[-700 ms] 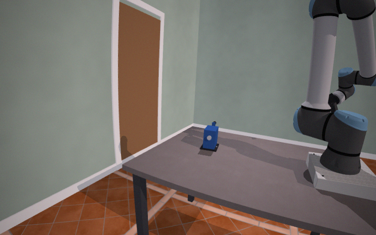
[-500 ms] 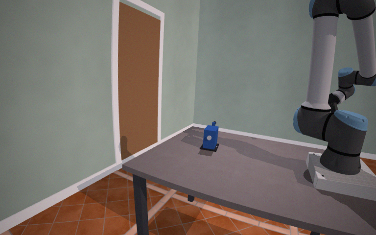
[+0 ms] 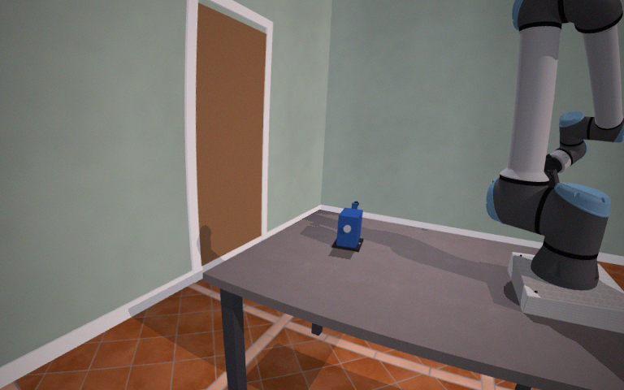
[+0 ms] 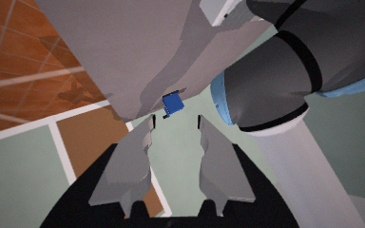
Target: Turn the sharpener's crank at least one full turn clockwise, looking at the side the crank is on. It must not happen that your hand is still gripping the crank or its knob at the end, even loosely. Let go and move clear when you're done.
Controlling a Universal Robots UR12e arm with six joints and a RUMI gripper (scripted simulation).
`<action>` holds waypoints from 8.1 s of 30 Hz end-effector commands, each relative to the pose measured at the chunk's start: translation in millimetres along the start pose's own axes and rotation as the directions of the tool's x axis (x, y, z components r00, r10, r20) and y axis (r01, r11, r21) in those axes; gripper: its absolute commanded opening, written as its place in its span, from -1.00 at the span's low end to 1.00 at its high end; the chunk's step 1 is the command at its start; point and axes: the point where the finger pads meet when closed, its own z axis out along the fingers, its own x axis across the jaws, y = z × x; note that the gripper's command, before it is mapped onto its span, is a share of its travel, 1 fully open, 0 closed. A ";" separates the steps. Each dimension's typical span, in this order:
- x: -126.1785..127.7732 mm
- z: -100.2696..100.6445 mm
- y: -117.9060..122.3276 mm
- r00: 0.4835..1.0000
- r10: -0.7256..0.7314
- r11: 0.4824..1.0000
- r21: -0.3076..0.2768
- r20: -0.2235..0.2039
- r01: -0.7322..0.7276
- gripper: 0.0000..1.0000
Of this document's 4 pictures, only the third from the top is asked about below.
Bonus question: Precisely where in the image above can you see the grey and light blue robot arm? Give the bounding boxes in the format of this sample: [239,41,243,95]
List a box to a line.
[486,0,624,290]

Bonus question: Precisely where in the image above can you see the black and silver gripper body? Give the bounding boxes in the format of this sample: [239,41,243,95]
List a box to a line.
[544,154,562,179]

